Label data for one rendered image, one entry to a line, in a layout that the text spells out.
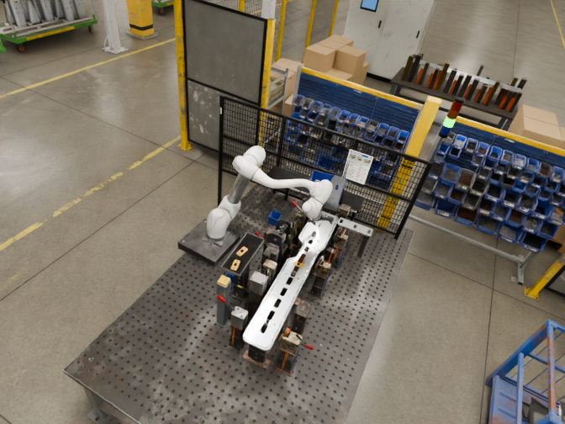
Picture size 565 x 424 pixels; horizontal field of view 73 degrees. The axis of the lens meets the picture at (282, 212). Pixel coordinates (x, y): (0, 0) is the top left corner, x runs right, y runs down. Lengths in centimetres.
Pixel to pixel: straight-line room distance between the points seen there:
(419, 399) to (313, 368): 125
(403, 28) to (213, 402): 778
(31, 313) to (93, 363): 138
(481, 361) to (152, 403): 288
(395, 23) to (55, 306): 765
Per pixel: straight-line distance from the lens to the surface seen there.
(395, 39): 890
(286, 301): 255
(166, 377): 262
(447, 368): 393
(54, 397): 353
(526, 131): 504
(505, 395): 386
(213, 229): 305
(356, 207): 333
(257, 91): 459
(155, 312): 286
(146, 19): 985
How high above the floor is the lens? 305
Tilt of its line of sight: 41 degrees down
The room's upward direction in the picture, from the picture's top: 10 degrees clockwise
